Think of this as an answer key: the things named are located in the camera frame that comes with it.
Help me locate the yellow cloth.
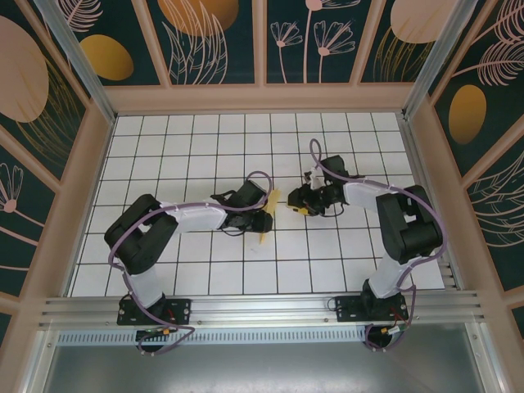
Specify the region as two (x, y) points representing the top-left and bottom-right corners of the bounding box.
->
(257, 187), (283, 246)

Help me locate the grey metal sheet panel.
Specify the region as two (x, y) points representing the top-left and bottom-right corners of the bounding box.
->
(34, 329), (499, 393)

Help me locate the small connector board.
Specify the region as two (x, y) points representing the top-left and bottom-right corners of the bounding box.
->
(378, 324), (410, 337)
(136, 326), (173, 339)

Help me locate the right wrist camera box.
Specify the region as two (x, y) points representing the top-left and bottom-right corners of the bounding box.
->
(304, 169), (325, 190)

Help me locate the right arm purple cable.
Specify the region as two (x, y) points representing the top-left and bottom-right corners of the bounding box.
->
(309, 138), (448, 354)

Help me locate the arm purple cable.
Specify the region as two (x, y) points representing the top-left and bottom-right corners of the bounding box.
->
(309, 138), (448, 354)
(107, 170), (274, 358)

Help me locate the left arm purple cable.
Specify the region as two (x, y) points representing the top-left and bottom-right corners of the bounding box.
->
(107, 170), (274, 358)

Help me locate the long aluminium mounting rail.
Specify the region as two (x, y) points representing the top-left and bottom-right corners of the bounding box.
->
(38, 289), (487, 329)

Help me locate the aluminium side rail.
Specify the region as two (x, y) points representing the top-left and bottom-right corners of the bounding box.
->
(395, 114), (463, 292)

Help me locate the slotted grey cable duct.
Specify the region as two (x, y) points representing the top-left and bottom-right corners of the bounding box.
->
(56, 328), (372, 346)

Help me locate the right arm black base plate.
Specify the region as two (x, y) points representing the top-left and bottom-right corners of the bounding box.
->
(334, 295), (410, 323)

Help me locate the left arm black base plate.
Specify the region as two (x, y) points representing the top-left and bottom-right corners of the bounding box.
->
(116, 297), (193, 327)

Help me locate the aluminium corner post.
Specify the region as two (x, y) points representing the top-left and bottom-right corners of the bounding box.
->
(400, 0), (478, 120)
(34, 0), (119, 124)

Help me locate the aluminium frame bar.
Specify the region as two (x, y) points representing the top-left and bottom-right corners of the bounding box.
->
(466, 323), (507, 393)
(22, 329), (58, 393)

